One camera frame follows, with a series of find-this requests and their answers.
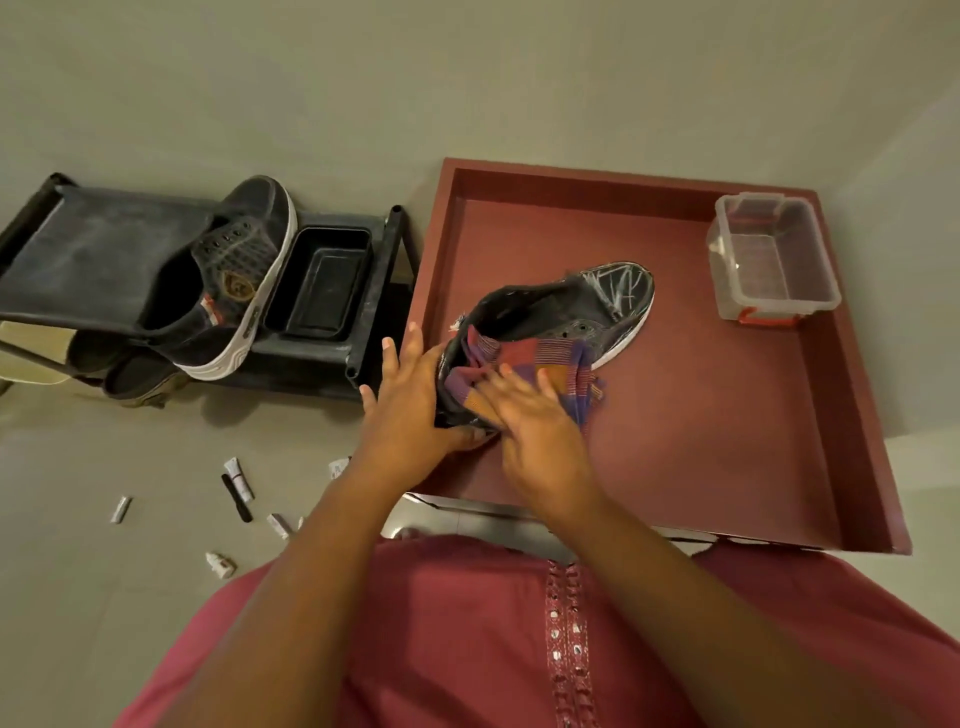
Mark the person's right hand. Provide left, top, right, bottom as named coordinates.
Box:
left=464, top=363, right=601, bottom=527

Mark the person's left hand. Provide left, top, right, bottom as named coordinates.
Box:
left=352, top=322, right=496, bottom=496

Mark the purple orange checked cloth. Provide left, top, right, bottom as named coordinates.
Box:
left=443, top=326, right=608, bottom=430

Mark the dark grey sneaker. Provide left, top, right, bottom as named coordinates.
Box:
left=140, top=175, right=300, bottom=383
left=434, top=260, right=657, bottom=433

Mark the red tray table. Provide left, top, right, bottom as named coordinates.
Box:
left=408, top=157, right=913, bottom=557

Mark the clear plastic box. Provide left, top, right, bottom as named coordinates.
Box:
left=706, top=191, right=844, bottom=330

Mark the black shoe rack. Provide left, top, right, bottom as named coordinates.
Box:
left=0, top=172, right=418, bottom=403

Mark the person's right forearm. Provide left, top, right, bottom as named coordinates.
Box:
left=547, top=494, right=913, bottom=728

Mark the person's left forearm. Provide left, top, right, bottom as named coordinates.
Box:
left=153, top=464, right=410, bottom=728

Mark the black plastic tray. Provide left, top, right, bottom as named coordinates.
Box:
left=263, top=226, right=375, bottom=343

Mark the pink embroidered tunic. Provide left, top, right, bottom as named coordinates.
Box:
left=112, top=536, right=960, bottom=728

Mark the olive brown sandal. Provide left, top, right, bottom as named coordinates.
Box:
left=102, top=352, right=193, bottom=411

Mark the beige slipper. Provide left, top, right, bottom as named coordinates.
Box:
left=0, top=322, right=77, bottom=387

